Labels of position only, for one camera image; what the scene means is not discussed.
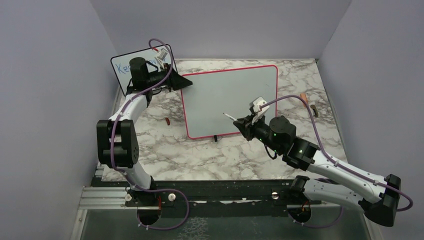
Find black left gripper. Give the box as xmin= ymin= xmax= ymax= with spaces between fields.
xmin=145 ymin=62 xmax=192 ymax=90

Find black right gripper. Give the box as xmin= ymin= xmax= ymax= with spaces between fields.
xmin=234 ymin=111 xmax=283 ymax=154

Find white brown whiteboard marker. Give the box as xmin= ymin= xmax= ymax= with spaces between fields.
xmin=223 ymin=113 xmax=238 ymax=122

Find pink framed whiteboard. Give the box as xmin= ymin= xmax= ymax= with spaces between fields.
xmin=181 ymin=64 xmax=279 ymax=140

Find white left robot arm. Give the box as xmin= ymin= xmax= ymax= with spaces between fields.
xmin=96 ymin=57 xmax=193 ymax=206

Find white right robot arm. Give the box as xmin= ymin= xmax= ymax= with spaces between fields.
xmin=233 ymin=115 xmax=401 ymax=227

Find black framed written whiteboard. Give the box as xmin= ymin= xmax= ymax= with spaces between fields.
xmin=110 ymin=44 xmax=178 ymax=96

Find orange marker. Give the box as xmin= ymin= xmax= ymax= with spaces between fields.
xmin=299 ymin=92 xmax=309 ymax=107

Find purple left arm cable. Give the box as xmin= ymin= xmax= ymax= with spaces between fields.
xmin=110 ymin=38 xmax=190 ymax=232

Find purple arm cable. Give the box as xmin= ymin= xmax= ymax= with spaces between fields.
xmin=110 ymin=38 xmax=190 ymax=232
xmin=259 ymin=94 xmax=414 ymax=229

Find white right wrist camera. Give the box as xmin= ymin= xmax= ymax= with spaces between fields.
xmin=249 ymin=96 xmax=269 ymax=123

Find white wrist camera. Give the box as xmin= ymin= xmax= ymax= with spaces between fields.
xmin=249 ymin=96 xmax=269 ymax=123
xmin=155 ymin=48 xmax=169 ymax=64

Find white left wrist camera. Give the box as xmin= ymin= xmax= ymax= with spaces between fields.
xmin=155 ymin=48 xmax=169 ymax=64

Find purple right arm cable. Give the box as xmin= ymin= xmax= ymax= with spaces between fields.
xmin=259 ymin=94 xmax=414 ymax=229

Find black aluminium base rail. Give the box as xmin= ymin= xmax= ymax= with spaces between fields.
xmin=78 ymin=176 xmax=363 ymax=222

